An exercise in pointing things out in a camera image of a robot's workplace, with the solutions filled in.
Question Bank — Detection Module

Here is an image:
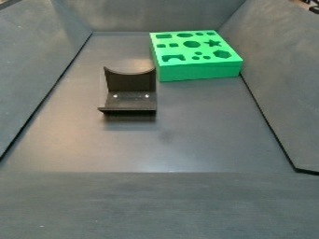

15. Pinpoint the black curved holder stand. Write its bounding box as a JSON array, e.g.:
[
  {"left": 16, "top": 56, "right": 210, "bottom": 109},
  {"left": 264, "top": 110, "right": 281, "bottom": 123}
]
[{"left": 99, "top": 67, "right": 158, "bottom": 113}]

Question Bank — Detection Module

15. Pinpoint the green shape sorter box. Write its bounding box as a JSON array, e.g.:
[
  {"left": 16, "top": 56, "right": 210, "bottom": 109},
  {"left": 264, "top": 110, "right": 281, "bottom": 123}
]
[{"left": 150, "top": 30, "right": 243, "bottom": 82}]

